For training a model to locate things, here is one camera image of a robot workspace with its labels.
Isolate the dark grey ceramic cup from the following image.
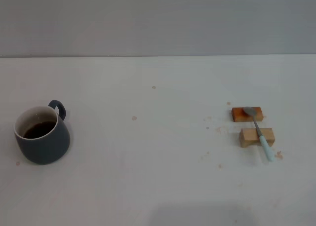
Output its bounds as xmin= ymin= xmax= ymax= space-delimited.
xmin=13 ymin=100 xmax=71 ymax=165

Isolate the light wooden notched block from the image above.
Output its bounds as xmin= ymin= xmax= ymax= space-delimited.
xmin=238 ymin=127 xmax=276 ymax=149

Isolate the blue handled metal spoon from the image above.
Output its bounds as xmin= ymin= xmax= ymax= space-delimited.
xmin=243 ymin=106 xmax=275 ymax=162

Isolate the orange wooden block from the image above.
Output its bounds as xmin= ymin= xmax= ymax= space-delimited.
xmin=231 ymin=107 xmax=264 ymax=123

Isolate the dark coffee liquid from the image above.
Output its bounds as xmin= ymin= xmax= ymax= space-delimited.
xmin=23 ymin=121 xmax=57 ymax=140

